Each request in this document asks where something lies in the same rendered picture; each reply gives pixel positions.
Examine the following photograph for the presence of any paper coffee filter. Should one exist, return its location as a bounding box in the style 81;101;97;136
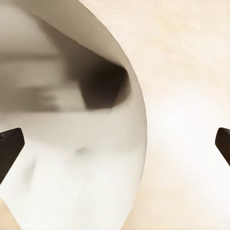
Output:
0;0;148;230

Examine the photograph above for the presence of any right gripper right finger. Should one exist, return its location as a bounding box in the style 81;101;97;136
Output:
215;127;230;166

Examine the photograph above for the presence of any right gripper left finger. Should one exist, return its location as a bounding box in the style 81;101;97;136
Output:
0;127;25;185

